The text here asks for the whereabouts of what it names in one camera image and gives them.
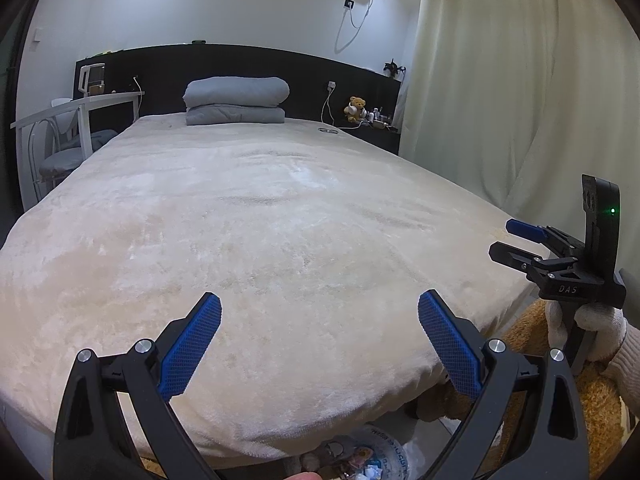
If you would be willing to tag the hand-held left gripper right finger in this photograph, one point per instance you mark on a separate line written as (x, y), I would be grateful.
(450, 345)

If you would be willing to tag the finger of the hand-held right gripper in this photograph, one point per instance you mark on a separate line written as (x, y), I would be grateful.
(515, 256)
(522, 229)

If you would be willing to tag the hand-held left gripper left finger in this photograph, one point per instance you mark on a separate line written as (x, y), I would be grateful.
(190, 345)

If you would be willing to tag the clear plastic bag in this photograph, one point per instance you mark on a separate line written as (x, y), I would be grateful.
(380, 455)

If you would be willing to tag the person's right hand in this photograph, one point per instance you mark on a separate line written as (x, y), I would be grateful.
(602, 330)

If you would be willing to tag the cream fleece bed blanket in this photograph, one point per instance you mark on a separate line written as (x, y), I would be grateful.
(260, 260)

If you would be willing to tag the cream curtain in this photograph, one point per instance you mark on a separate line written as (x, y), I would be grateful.
(525, 85)

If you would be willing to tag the black nightstand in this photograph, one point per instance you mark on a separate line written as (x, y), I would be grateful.
(380, 135)

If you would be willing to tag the black figurine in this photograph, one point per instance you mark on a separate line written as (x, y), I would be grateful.
(395, 68)

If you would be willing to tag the brown teddy bear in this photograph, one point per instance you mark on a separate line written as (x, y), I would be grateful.
(356, 107)

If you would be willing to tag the black eyeglasses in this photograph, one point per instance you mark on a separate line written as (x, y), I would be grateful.
(328, 132)

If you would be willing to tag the white chair grey cushion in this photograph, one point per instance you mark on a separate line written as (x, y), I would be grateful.
(60, 160)

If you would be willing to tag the folded grey quilt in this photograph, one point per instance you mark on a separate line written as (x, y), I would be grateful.
(235, 115)
(235, 92)

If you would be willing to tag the black headboard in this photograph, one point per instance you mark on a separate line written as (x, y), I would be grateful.
(310, 80)

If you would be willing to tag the white desk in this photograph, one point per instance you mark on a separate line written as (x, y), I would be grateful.
(75, 110)

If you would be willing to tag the white desk mirror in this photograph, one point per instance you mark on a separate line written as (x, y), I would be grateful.
(91, 80)

